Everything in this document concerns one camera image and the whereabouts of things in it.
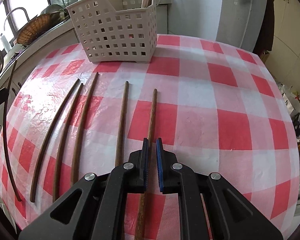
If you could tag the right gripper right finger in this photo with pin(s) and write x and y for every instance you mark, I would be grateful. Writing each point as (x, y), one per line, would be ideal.
(209, 206)

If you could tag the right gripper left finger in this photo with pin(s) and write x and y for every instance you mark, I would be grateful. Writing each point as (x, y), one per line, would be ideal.
(94, 207)

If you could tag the brown wooden chopstick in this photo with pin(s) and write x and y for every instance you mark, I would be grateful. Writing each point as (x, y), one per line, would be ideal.
(61, 147)
(80, 132)
(4, 136)
(121, 130)
(140, 222)
(46, 142)

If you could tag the white soap bottle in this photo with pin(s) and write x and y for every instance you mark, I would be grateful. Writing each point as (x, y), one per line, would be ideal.
(5, 42)

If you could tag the woven wicker basket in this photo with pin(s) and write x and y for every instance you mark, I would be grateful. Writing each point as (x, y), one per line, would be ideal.
(33, 29)

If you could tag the chrome sink faucet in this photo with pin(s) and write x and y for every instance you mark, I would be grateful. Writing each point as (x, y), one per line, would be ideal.
(18, 16)

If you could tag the steel colander bowl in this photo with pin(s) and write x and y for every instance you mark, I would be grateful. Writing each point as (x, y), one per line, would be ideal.
(56, 12)

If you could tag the red white checkered tablecloth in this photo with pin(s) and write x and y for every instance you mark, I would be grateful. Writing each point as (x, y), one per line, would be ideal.
(218, 109)

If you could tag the white paper shopping bag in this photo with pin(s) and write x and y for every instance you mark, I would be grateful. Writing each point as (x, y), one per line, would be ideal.
(292, 103)

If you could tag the white perforated utensil basket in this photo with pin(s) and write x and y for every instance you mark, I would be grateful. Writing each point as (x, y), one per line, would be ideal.
(115, 30)

